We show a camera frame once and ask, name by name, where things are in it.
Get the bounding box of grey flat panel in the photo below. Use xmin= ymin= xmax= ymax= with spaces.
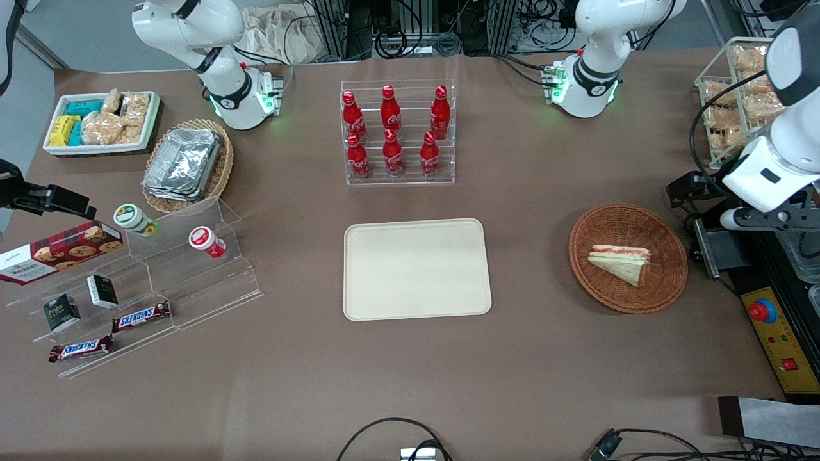
xmin=717 ymin=395 xmax=820 ymax=449

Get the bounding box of triangle sandwich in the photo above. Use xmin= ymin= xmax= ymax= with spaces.
xmin=587 ymin=244 xmax=652 ymax=288

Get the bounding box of white cup green label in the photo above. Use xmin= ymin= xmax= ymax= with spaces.
xmin=113 ymin=203 xmax=160 ymax=238

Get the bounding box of clear acrylic stepped stand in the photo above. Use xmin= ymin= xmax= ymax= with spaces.
xmin=6 ymin=197 xmax=265 ymax=380

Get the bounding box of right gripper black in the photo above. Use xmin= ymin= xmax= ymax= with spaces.
xmin=0 ymin=159 xmax=97 ymax=220

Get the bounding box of black looped cable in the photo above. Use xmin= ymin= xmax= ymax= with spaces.
xmin=336 ymin=417 xmax=454 ymax=461

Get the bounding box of red Coca-Cola bottle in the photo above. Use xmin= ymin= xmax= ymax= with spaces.
xmin=419 ymin=131 xmax=442 ymax=177
xmin=430 ymin=85 xmax=452 ymax=141
xmin=380 ymin=85 xmax=402 ymax=134
xmin=382 ymin=128 xmax=406 ymax=177
xmin=341 ymin=90 xmax=368 ymax=143
xmin=345 ymin=132 xmax=373 ymax=179

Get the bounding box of clear plastic container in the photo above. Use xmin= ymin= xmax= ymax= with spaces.
xmin=778 ymin=228 xmax=820 ymax=284

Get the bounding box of clear bag of biscuits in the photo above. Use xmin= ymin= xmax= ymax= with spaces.
xmin=701 ymin=79 xmax=739 ymax=108
xmin=707 ymin=127 xmax=749 ymax=159
xmin=732 ymin=44 xmax=771 ymax=72
xmin=743 ymin=76 xmax=780 ymax=98
xmin=742 ymin=94 xmax=786 ymax=124
xmin=703 ymin=105 xmax=745 ymax=133

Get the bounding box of black yellow control box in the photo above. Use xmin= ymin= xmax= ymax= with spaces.
xmin=729 ymin=229 xmax=820 ymax=405

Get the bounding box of beige rectangular tray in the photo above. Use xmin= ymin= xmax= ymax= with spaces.
xmin=343 ymin=217 xmax=493 ymax=322

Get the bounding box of aluminium foil container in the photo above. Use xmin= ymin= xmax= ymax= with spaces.
xmin=143 ymin=127 xmax=222 ymax=194
xmin=142 ymin=181 xmax=213 ymax=204

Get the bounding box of red Walkers cookie box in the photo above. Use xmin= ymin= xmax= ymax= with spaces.
xmin=0 ymin=220 xmax=124 ymax=286

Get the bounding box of clear acrylic bottle rack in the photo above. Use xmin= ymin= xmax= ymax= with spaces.
xmin=339 ymin=79 xmax=457 ymax=187

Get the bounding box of round brown wicker basket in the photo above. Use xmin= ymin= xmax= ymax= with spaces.
xmin=568 ymin=202 xmax=689 ymax=315

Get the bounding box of black equipment rack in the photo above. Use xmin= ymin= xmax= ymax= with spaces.
xmin=310 ymin=0 xmax=521 ymax=62

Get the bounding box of oval wicker basket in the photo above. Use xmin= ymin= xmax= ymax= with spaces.
xmin=140 ymin=118 xmax=235 ymax=216

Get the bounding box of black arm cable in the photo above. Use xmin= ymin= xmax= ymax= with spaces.
xmin=689 ymin=67 xmax=796 ymax=188

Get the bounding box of white cup red label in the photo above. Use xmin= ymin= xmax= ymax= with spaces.
xmin=188 ymin=225 xmax=227 ymax=259

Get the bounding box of white wire basket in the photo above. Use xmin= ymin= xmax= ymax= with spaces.
xmin=694 ymin=36 xmax=790 ymax=171

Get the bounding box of white rectangular snack bin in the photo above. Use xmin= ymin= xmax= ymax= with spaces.
xmin=42 ymin=90 xmax=162 ymax=158

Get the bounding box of black cable with plug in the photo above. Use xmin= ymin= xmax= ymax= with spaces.
xmin=588 ymin=427 xmax=820 ymax=461

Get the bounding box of small black box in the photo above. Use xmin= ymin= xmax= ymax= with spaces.
xmin=42 ymin=293 xmax=83 ymax=333
xmin=86 ymin=273 xmax=120 ymax=310

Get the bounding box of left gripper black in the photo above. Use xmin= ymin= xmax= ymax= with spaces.
xmin=665 ymin=172 xmax=820 ymax=281

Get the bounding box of yellow snack packet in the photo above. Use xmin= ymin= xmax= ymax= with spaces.
xmin=49 ymin=115 xmax=81 ymax=147

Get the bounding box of beige crumpled cloth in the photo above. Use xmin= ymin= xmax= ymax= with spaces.
xmin=238 ymin=5 xmax=322 ymax=65

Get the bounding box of Snickers bar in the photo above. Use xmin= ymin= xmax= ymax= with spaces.
xmin=48 ymin=334 xmax=115 ymax=364
xmin=111 ymin=300 xmax=172 ymax=334

